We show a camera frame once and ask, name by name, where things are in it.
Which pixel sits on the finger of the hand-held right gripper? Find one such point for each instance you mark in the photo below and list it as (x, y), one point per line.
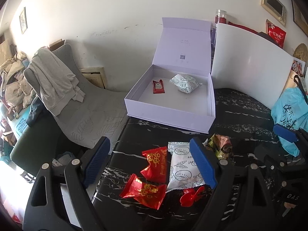
(285, 132)
(299, 85)

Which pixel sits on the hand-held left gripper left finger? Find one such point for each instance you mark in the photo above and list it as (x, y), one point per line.
(96, 160)

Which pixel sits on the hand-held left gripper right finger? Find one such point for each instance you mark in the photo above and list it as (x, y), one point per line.
(203, 163)

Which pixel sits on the white printed snack packet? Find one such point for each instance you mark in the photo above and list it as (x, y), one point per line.
(185, 83)
(180, 166)

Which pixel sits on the gold foil snack packet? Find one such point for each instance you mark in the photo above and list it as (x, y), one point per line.
(221, 145)

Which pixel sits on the red candy packet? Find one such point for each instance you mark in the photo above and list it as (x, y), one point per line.
(144, 192)
(155, 163)

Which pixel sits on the white gift box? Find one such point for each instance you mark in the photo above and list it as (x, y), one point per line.
(168, 108)

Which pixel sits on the red printed packet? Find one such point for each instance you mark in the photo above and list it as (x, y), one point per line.
(298, 67)

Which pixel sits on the light blue plastic bag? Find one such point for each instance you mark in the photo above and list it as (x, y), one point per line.
(287, 110)

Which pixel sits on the gold round ornament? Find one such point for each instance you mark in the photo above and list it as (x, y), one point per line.
(300, 51)

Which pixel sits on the crumpled plastic wrapper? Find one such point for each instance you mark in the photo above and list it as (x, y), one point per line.
(61, 160)

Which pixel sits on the red plastic clip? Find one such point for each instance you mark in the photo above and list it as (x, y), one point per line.
(186, 198)

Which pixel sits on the grey lounge chair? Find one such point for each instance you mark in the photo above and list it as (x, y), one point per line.
(96, 115)

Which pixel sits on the white board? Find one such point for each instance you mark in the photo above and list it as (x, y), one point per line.
(247, 67)

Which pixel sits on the red printed bag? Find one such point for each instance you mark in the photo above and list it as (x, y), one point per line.
(276, 35)

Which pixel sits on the dark green seat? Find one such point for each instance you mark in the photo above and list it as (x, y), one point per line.
(36, 146)

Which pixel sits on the dark blue garment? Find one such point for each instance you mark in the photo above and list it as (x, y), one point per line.
(36, 112)

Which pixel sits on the cream radiator cover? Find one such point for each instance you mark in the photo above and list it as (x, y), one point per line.
(95, 77)

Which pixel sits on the dark red cloth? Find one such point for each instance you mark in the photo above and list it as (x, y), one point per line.
(240, 26)

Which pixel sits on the grey sweater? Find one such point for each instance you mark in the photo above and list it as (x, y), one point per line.
(55, 81)

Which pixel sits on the red ketchup packet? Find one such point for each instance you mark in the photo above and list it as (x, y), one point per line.
(158, 86)

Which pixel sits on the glass jar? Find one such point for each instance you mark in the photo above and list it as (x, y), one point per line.
(221, 16)

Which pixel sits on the pile of clothes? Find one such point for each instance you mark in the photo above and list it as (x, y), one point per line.
(16, 86)

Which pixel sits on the cardboard box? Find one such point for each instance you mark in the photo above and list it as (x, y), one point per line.
(56, 44)

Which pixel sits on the dark gold picture frame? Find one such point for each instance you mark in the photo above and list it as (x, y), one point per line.
(300, 19)

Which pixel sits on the small framed wall picture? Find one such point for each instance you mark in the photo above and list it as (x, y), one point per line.
(23, 20)

